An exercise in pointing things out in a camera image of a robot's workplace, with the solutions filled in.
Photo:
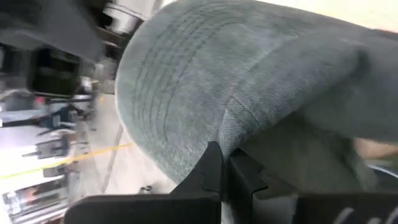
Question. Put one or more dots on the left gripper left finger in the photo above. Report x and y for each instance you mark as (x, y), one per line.
(140, 210)

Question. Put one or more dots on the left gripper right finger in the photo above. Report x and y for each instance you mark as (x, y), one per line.
(236, 174)

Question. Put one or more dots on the green cotton cap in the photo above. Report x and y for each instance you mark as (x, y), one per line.
(217, 77)

